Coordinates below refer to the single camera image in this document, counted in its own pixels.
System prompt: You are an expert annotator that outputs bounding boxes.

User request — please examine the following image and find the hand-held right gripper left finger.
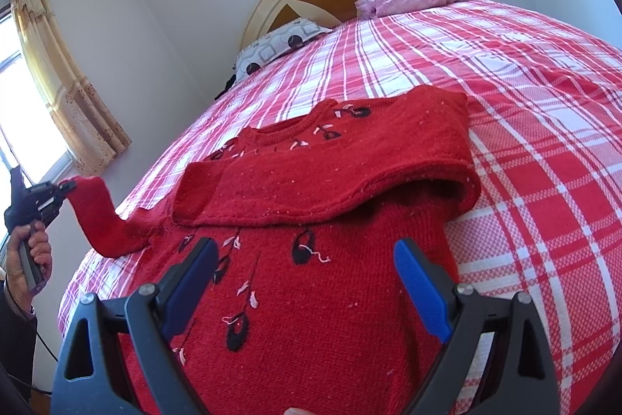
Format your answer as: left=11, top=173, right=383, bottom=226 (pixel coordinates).
left=50, top=237, right=219, bottom=415

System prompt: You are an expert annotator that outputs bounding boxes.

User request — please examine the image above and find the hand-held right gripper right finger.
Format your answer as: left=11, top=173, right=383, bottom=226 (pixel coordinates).
left=393, top=238, right=574, bottom=415

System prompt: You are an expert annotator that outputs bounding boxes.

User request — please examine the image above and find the red knitted sweater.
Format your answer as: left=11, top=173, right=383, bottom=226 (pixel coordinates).
left=68, top=85, right=482, bottom=415

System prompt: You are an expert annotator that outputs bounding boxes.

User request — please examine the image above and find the person's left forearm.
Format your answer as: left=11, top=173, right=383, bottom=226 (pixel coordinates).
left=0, top=286, right=38, bottom=399

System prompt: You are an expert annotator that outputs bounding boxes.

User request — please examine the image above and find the person's left hand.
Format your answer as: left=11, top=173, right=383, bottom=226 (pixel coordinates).
left=6, top=223, right=53, bottom=299

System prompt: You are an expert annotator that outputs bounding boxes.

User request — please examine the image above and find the long beige curtain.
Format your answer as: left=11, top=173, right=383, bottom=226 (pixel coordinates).
left=10, top=0, right=132, bottom=177

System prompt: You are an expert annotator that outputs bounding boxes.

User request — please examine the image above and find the side window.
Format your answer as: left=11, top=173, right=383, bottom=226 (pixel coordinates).
left=0, top=14, right=73, bottom=187

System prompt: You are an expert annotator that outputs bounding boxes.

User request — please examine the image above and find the red plaid blanket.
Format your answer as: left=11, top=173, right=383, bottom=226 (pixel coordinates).
left=57, top=0, right=622, bottom=415

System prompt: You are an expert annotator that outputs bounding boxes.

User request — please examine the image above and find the grey patterned pillow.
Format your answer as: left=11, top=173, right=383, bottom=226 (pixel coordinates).
left=234, top=17, right=334, bottom=82

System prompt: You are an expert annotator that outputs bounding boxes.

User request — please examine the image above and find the cream wooden headboard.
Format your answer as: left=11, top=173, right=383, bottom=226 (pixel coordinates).
left=241, top=0, right=479, bottom=56

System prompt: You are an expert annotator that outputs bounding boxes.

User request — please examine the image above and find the black cable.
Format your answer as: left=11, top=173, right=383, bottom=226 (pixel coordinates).
left=26, top=305, right=55, bottom=395

